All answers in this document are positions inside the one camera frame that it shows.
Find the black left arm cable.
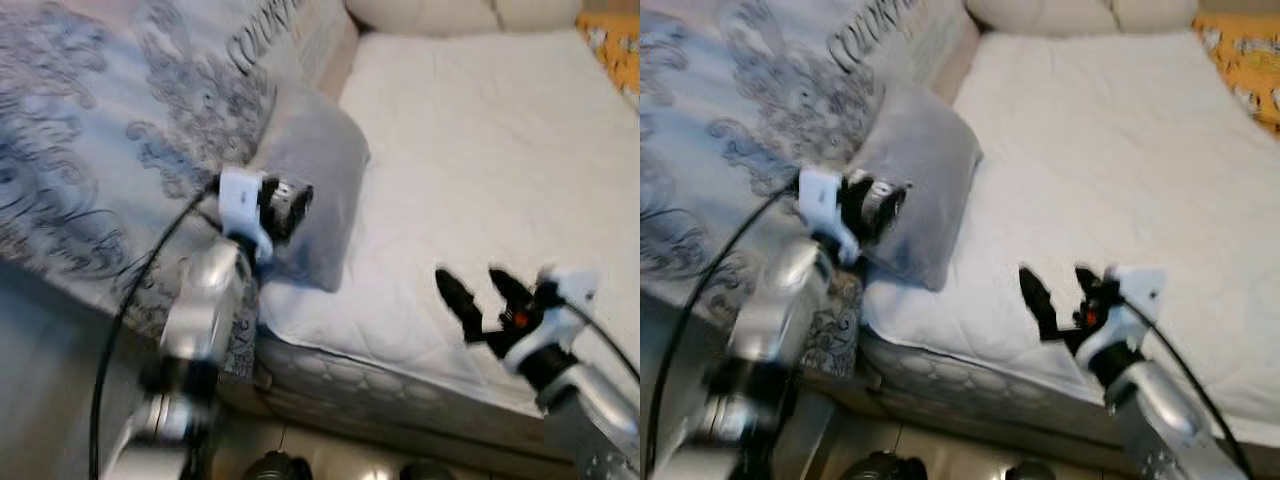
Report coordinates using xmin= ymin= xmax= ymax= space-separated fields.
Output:
xmin=645 ymin=185 xmax=801 ymax=480
xmin=88 ymin=180 xmax=223 ymax=480

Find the robot left leg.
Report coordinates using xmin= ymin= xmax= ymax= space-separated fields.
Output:
xmin=840 ymin=452 xmax=926 ymax=480
xmin=240 ymin=452 xmax=313 ymax=480

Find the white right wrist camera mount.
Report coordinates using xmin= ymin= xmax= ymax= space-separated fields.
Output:
xmin=1078 ymin=265 xmax=1166 ymax=371
xmin=505 ymin=265 xmax=599 ymax=373

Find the white quilted mattress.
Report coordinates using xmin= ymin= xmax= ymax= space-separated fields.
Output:
xmin=862 ymin=28 xmax=1280 ymax=451
xmin=255 ymin=28 xmax=641 ymax=421

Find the cream long bolster pillow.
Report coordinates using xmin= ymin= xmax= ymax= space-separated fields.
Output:
xmin=345 ymin=0 xmax=583 ymax=36
xmin=965 ymin=0 xmax=1199 ymax=36

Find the grey bed frame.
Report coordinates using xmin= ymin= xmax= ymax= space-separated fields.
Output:
xmin=215 ymin=380 xmax=561 ymax=466
xmin=800 ymin=385 xmax=1131 ymax=476

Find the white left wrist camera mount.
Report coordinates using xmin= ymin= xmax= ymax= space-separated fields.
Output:
xmin=797 ymin=167 xmax=861 ymax=266
xmin=217 ymin=167 xmax=276 ymax=263

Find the yellow cartoon print blanket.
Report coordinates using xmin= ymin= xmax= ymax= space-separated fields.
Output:
xmin=1195 ymin=12 xmax=1280 ymax=136
xmin=578 ymin=10 xmax=641 ymax=101

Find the grey pillow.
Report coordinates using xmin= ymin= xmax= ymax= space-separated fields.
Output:
xmin=248 ymin=85 xmax=371 ymax=293
xmin=850 ymin=85 xmax=984 ymax=293

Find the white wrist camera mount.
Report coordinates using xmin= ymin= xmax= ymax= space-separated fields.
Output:
xmin=797 ymin=167 xmax=861 ymax=266
xmin=217 ymin=167 xmax=276 ymax=263
xmin=1078 ymin=265 xmax=1166 ymax=371
xmin=505 ymin=265 xmax=599 ymax=373

